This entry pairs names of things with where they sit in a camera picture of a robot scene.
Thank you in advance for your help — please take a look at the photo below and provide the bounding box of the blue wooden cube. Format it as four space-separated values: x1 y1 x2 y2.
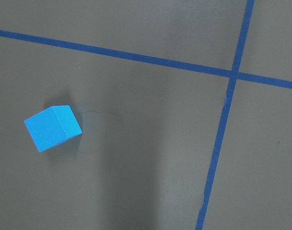
24 105 82 152

